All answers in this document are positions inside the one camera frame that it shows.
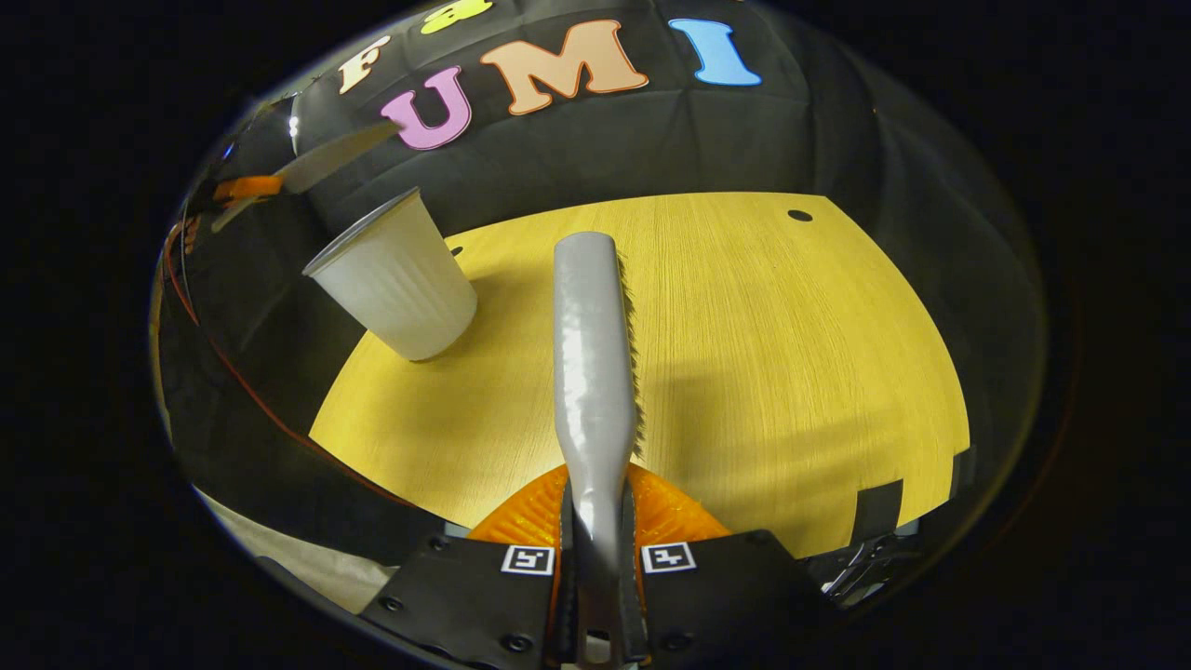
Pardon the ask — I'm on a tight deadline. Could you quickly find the grey dustpan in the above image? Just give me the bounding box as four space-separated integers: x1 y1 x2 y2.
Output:
209 119 403 234

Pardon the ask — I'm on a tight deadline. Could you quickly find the black backdrop cloth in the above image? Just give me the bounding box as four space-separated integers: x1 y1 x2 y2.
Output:
149 0 1048 578

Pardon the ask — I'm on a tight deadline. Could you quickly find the small grey broom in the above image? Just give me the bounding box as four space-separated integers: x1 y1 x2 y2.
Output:
553 231 645 666

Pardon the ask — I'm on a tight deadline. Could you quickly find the black tape strip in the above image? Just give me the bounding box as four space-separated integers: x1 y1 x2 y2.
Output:
854 479 905 541

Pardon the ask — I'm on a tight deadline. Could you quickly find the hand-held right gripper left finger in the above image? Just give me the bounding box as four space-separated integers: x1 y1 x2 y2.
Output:
358 462 578 670

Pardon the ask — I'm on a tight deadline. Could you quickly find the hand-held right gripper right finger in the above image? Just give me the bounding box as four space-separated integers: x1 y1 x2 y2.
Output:
619 462 843 666

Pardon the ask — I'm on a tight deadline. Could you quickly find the white ribbed garbage bin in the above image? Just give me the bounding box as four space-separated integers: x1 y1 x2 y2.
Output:
302 186 478 362

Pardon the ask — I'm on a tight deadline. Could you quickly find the metal table clamp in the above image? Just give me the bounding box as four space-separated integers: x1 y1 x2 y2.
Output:
805 532 922 606

